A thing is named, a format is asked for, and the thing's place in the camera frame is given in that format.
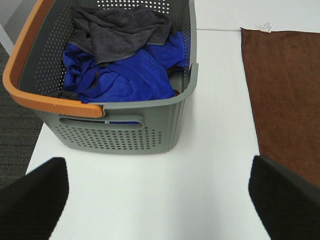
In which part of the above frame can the grey towel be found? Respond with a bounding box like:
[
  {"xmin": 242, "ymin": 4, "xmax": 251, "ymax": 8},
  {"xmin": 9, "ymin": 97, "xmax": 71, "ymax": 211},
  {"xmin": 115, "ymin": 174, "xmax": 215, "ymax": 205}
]
[{"xmin": 69, "ymin": 5, "xmax": 172, "ymax": 65}]

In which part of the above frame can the grey perforated laundry basket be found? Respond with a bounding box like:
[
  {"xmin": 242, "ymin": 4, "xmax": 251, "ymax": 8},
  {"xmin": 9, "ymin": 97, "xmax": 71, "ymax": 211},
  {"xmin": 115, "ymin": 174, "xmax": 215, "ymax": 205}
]
[{"xmin": 3, "ymin": 0, "xmax": 199, "ymax": 154}]

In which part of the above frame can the brown towel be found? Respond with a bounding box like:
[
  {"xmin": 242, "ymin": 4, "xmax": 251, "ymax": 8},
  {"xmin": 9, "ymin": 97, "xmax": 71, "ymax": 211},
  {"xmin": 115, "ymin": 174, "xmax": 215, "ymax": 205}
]
[{"xmin": 241, "ymin": 28, "xmax": 320, "ymax": 186}]

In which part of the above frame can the orange basket handle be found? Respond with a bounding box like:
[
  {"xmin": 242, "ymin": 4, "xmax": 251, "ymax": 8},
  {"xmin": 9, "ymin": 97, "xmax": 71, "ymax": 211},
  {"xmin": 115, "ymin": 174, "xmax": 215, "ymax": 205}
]
[{"xmin": 2, "ymin": 0, "xmax": 104, "ymax": 121}]

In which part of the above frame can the blue towel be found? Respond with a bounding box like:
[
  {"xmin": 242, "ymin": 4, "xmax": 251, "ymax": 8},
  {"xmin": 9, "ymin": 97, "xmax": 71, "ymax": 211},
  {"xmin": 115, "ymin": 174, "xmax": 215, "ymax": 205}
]
[{"xmin": 59, "ymin": 31, "xmax": 185, "ymax": 104}]

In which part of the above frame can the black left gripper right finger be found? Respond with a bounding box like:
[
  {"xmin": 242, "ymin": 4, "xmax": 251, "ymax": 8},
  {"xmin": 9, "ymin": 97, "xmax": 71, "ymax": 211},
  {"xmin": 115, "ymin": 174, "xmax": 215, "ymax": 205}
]
[{"xmin": 248, "ymin": 155, "xmax": 320, "ymax": 240}]

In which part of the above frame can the white towel label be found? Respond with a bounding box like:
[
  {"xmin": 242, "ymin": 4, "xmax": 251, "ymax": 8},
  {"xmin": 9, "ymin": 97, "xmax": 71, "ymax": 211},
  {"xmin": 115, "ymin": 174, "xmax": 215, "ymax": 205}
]
[{"xmin": 260, "ymin": 21, "xmax": 274, "ymax": 33}]

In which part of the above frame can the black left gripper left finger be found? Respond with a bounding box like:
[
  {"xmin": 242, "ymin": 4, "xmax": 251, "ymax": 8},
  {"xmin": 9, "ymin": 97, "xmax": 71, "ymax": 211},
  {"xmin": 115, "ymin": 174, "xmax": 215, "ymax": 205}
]
[{"xmin": 0, "ymin": 157, "xmax": 69, "ymax": 240}]

